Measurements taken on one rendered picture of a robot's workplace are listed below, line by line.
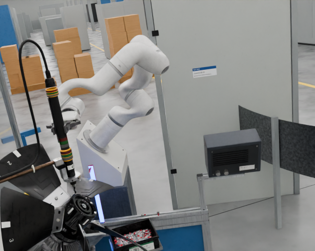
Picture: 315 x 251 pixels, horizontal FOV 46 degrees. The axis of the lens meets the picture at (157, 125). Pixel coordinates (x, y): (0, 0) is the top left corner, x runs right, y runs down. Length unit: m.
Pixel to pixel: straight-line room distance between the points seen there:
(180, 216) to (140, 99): 0.66
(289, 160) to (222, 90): 0.82
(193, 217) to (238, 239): 1.26
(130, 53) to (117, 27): 7.94
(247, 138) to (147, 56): 0.61
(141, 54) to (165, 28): 1.51
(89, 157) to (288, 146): 1.52
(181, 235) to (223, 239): 1.18
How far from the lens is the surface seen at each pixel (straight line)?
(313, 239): 3.26
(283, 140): 2.96
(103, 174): 2.18
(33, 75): 10.77
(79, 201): 1.48
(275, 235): 3.28
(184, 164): 3.46
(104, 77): 1.62
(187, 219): 2.01
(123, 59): 1.62
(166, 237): 2.08
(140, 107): 2.05
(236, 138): 1.83
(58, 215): 1.43
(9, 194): 1.27
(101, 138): 2.16
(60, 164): 1.48
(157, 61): 1.72
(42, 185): 1.52
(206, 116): 3.32
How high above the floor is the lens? 1.92
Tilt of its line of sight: 19 degrees down
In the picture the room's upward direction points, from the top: 8 degrees counter-clockwise
